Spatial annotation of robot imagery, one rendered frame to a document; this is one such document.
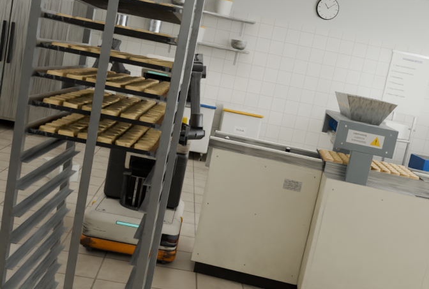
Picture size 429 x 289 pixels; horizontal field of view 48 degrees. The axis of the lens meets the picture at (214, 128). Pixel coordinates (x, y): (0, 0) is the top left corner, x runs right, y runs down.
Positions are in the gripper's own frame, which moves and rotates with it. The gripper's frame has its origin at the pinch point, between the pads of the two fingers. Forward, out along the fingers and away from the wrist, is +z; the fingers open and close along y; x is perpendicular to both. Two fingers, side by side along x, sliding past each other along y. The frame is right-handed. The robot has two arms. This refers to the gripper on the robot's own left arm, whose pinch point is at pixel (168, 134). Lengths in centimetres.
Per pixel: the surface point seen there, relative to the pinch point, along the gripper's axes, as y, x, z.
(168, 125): -16, -50, 45
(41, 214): 31, -1, 57
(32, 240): 40, -3, 61
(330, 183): 22, -29, -102
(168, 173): 15.9, -7.7, 3.0
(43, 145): 2, -5, 62
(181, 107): -14.0, -7.4, 1.9
